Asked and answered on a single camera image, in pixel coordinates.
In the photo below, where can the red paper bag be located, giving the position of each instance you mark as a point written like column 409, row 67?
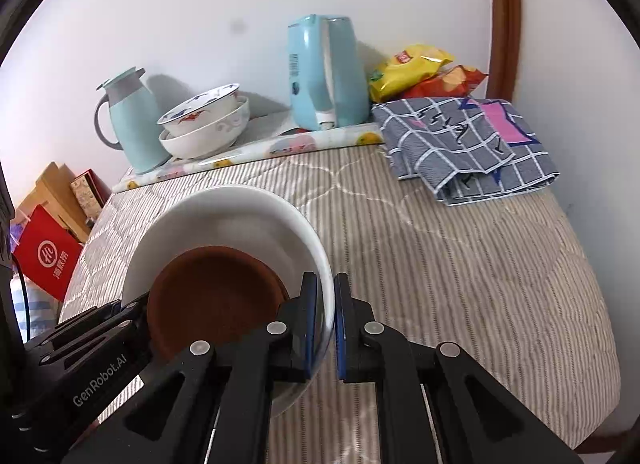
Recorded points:
column 47, row 254

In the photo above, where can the blue white striped cloth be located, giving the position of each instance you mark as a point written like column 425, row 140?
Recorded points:
column 40, row 311

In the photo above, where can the fruit printed table mat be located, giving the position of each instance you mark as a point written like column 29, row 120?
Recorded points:
column 280, row 144

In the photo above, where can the cardboard box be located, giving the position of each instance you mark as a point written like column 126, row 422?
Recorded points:
column 50, row 184

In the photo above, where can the brown round plate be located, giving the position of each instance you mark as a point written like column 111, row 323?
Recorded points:
column 210, row 294

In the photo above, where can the white bowl grey swirl print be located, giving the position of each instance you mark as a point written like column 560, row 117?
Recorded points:
column 210, row 142

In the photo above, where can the large plain white bowl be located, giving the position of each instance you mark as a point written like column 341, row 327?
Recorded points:
column 225, row 219

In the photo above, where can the white bowl red bat print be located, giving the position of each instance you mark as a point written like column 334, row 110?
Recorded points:
column 215, row 112

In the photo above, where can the grey checked cloth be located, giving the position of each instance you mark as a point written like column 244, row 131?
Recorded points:
column 440, row 144

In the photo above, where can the light blue thermos jug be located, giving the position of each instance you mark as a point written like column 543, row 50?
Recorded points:
column 135, row 129

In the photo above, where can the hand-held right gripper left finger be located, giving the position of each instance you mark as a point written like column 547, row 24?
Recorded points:
column 310, row 326

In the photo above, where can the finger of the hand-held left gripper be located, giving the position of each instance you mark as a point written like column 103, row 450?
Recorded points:
column 100, row 326

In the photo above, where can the red chip bag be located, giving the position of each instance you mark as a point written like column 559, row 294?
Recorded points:
column 450, row 82

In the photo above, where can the wooden door frame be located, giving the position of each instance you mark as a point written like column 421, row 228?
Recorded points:
column 505, row 19

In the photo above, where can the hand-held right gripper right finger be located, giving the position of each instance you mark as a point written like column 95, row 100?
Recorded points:
column 341, row 326

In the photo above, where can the light blue electric kettle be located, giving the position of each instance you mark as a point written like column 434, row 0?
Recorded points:
column 310, row 84

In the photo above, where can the yellow chip bag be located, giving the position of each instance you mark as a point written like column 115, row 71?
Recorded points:
column 405, row 74

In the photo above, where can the red patterned box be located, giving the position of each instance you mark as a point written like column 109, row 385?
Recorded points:
column 87, row 194

